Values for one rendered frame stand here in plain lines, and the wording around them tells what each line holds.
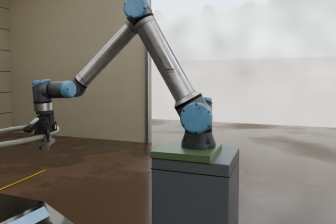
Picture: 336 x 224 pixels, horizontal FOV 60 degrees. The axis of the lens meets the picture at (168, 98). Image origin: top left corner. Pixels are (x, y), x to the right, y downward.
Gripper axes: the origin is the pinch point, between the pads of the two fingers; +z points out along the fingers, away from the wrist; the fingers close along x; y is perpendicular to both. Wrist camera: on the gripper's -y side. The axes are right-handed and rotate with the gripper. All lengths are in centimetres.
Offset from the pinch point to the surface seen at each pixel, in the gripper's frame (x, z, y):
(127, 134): 222, 92, 386
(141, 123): 188, 68, 392
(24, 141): 0.6, -6.4, -10.0
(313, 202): -128, 102, 216
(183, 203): -72, 27, 21
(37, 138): -1.2, -6.7, -3.7
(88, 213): 59, 92, 92
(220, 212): -90, 29, 23
